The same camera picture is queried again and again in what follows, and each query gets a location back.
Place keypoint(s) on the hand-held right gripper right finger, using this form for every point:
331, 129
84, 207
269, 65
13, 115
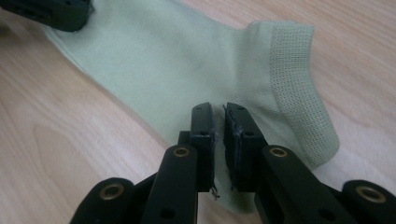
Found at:
243, 149

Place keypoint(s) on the pale green sock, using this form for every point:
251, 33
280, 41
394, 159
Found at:
174, 71

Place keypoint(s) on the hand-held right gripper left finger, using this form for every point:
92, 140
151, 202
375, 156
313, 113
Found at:
202, 146

